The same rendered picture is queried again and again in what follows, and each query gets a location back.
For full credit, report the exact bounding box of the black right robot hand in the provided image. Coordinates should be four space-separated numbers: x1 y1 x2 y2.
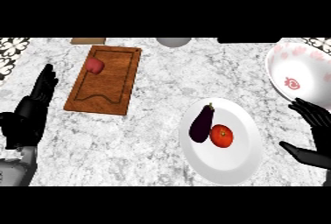
278 97 331 187

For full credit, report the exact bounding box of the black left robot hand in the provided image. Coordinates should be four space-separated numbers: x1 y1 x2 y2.
0 63 59 151

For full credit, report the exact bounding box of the white bowl with pink print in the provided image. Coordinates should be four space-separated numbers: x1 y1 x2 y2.
263 42 331 111

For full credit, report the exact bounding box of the white oval plate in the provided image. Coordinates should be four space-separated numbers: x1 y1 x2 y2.
178 97 265 186

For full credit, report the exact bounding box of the red tomato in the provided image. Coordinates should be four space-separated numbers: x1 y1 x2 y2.
210 123 235 149

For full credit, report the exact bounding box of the black and white patterned tile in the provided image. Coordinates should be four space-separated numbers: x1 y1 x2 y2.
302 38 331 56
0 38 31 81

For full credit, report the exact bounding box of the brown wooden cutting board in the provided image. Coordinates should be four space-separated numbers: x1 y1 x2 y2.
62 45 144 116

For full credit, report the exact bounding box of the red apple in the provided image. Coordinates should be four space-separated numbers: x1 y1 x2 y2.
85 57 107 74

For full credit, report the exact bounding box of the dark purple eggplant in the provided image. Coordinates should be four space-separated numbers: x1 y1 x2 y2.
188 102 216 144

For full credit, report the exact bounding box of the tan flat object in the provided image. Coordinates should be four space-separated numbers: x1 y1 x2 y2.
70 38 108 46

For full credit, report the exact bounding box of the black appliance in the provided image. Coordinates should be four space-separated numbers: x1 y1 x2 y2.
216 38 283 45

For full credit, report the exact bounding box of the grey round object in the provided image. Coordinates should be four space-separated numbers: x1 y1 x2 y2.
155 38 192 48

